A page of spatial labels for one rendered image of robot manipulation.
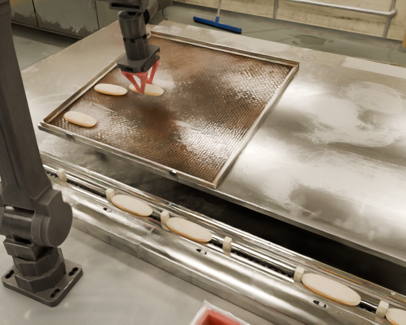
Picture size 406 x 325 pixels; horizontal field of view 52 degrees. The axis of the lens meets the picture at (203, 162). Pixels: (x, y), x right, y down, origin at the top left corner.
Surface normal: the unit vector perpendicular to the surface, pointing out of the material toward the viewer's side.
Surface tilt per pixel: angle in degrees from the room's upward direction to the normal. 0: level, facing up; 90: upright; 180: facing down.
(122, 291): 0
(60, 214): 90
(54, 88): 0
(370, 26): 90
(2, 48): 94
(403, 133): 10
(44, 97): 0
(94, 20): 90
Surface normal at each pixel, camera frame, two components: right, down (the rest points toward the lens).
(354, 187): -0.07, -0.70
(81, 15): -0.49, 0.51
